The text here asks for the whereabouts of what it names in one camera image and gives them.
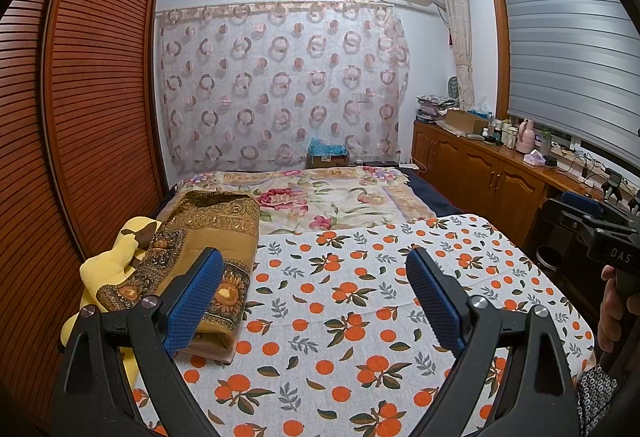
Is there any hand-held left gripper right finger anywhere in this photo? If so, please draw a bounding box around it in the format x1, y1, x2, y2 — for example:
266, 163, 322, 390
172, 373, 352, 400
406, 246, 581, 437

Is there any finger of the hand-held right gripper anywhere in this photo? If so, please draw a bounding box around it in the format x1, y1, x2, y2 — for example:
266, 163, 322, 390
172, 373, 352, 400
542, 198, 640, 243
560, 191, 608, 218

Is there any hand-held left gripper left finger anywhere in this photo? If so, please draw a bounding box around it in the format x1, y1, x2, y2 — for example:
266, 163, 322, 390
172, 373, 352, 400
50, 247, 224, 437

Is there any brown patterned garment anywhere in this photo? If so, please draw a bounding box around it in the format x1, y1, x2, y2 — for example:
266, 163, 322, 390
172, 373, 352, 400
95, 190, 261, 350

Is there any person's right hand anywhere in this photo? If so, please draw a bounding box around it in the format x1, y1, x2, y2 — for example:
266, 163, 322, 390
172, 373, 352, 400
597, 264, 628, 355

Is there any dark trash bin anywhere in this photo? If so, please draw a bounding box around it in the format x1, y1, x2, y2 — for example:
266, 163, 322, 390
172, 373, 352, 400
537, 244, 566, 270

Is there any pale pink folded garment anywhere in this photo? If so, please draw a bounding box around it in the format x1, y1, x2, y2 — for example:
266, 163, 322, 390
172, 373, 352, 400
175, 337, 236, 365

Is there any orange fruit print bed sheet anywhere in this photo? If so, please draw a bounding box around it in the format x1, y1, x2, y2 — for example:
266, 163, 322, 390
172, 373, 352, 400
132, 214, 598, 437

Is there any pink kettle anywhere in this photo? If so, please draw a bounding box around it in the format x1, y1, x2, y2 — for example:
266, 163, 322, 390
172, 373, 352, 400
517, 118, 536, 154

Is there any yellow plush toy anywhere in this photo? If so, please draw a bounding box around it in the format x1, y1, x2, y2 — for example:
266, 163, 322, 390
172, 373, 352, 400
57, 216, 161, 388

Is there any navy mattress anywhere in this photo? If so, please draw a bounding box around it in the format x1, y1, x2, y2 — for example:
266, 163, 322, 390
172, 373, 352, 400
400, 166, 466, 218

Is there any long wooden cabinet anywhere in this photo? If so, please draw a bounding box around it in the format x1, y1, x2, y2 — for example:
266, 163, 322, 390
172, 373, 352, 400
412, 120, 640, 248

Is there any cluster of small bottles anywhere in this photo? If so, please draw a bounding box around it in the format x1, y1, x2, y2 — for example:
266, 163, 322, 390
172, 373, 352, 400
480, 117, 518, 148

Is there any flat cardboard box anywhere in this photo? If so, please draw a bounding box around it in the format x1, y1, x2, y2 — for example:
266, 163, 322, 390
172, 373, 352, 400
442, 108, 490, 134

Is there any person's patterned clothing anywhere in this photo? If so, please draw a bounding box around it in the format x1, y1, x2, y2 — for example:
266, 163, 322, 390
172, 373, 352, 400
575, 364, 621, 437

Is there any grey window blind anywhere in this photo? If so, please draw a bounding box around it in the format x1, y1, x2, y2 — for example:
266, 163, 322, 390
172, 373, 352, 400
500, 0, 640, 163

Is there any floral blanket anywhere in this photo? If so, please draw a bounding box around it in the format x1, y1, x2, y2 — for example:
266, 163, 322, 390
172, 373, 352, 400
170, 166, 436, 235

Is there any stack of folded cloths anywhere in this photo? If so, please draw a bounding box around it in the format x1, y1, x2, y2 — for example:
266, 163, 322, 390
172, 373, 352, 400
416, 93, 458, 120

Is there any cardboard box with blue cloth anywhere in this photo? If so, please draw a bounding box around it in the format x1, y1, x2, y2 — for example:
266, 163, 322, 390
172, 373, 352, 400
307, 137, 351, 169

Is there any beige side curtain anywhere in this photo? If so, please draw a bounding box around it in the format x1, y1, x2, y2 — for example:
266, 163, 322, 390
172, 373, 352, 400
439, 0, 476, 110

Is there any wooden louvered wardrobe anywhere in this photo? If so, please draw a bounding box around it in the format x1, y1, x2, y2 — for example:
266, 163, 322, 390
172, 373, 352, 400
0, 0, 168, 418

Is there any circle patterned sheer curtain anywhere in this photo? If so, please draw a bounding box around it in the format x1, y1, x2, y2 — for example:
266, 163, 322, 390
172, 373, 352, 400
155, 1, 412, 170

